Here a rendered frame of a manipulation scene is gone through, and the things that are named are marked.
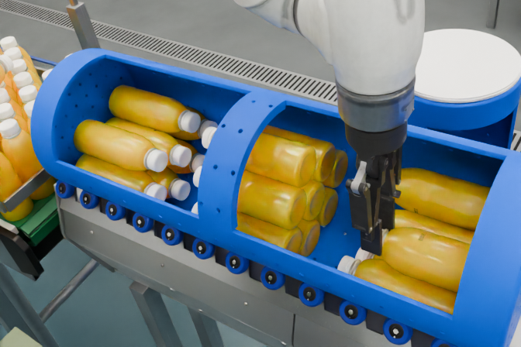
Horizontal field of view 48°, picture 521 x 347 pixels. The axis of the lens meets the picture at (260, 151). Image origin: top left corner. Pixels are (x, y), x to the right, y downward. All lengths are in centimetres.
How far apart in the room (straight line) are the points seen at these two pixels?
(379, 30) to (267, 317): 64
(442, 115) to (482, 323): 58
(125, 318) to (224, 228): 140
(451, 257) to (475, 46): 68
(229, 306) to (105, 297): 128
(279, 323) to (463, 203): 40
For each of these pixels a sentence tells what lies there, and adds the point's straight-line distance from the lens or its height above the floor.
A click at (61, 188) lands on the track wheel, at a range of 133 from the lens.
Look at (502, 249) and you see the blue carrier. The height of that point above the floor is 120.
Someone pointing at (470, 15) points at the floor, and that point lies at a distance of 367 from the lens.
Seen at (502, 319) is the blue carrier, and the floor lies 114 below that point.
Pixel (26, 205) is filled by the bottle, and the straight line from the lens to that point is 140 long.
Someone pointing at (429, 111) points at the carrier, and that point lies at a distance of 127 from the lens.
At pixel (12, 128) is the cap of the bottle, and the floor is 109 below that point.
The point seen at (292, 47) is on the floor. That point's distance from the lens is 345.
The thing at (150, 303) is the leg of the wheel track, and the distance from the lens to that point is 155.
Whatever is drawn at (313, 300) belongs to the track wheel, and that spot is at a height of 96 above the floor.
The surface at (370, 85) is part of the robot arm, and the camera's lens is 65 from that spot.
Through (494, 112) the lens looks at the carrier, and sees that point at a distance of 130.
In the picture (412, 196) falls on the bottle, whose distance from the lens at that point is 91.
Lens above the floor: 178
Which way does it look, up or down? 40 degrees down
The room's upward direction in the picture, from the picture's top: 11 degrees counter-clockwise
